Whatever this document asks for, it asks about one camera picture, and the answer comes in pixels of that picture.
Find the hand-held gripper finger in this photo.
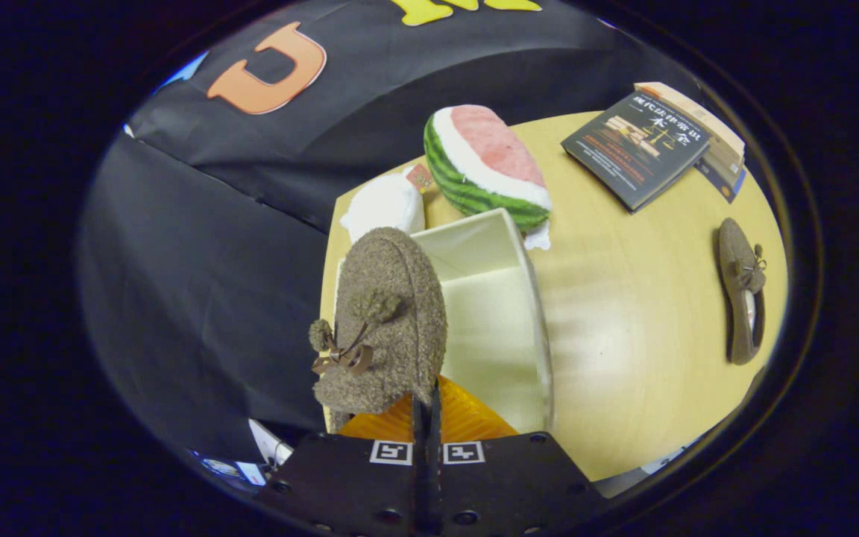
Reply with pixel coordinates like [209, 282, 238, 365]
[257, 395, 430, 537]
[428, 375, 611, 537]

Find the cream fabric storage box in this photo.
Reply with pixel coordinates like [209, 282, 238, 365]
[333, 208, 556, 436]

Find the brown fuzzy shoe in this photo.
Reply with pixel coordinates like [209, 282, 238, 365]
[716, 217, 768, 366]
[309, 227, 449, 433]

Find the white sheet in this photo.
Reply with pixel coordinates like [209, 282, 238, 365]
[594, 447, 699, 499]

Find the lit blue screen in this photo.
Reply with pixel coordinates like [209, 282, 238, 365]
[189, 447, 268, 487]

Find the white plush toy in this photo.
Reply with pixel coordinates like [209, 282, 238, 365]
[340, 166, 436, 243]

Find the black backdrop cloth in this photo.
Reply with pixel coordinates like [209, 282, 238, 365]
[75, 0, 706, 463]

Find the watermelon slice plush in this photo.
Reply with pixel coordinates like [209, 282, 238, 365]
[423, 104, 553, 251]

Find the dark paperback book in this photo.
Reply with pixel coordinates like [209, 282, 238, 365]
[561, 91, 712, 214]

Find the blue-edged book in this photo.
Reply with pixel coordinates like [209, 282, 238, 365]
[694, 158, 748, 204]

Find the beige book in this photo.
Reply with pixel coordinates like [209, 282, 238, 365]
[633, 81, 746, 180]

